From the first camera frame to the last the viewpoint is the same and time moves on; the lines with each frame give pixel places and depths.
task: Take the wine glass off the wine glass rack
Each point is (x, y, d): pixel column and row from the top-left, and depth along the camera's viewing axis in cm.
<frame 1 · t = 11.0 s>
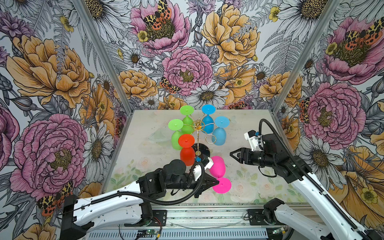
left hand: (215, 185, 60), fingers closed
right hand: (234, 160, 69), fingers open
red wine glass: (186, 142, 69), point 31 cm above the table
pink wine glass: (218, 170, 70), point 22 cm above the table
front green wine glass: (176, 124, 75), point 32 cm above the table
back green wine glass: (188, 126, 86), point 22 cm above the table
back blue wine glass: (207, 123, 77), point 30 cm above the table
light blue wine glass: (219, 135, 82), point 23 cm above the table

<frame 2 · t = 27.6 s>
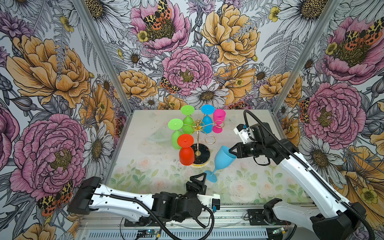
left hand: (200, 178, 69), fingers open
right hand: (231, 155, 72), fingers closed
pink wine glass: (219, 115, 101), point 15 cm above the table
light blue wine glass: (224, 159, 68), point 27 cm above the table
the other named things where they were.

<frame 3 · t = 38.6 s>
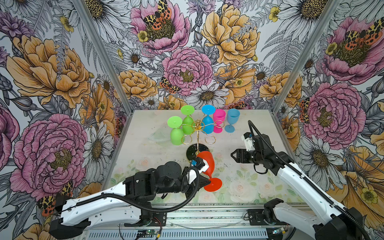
left hand: (205, 184, 59), fingers closed
right hand: (237, 159, 79), fingers open
red wine glass: (215, 184, 60), point 28 cm above the table
light blue wine glass: (233, 115, 104), point 14 cm above the table
the other named things where they were.

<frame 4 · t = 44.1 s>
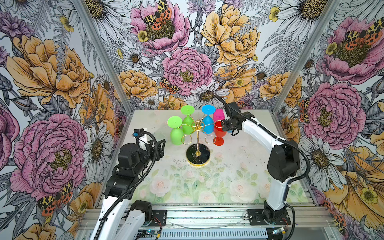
left hand: (159, 146, 71), fingers open
right hand: (227, 128, 93), fingers closed
red wine glass: (218, 140, 107), on the table
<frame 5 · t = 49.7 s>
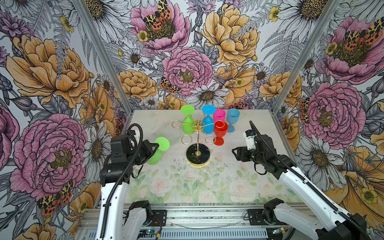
left hand: (160, 150, 70), fingers closed
right hand: (238, 155, 79), fingers open
front green wine glass: (164, 145, 74), point 25 cm above the table
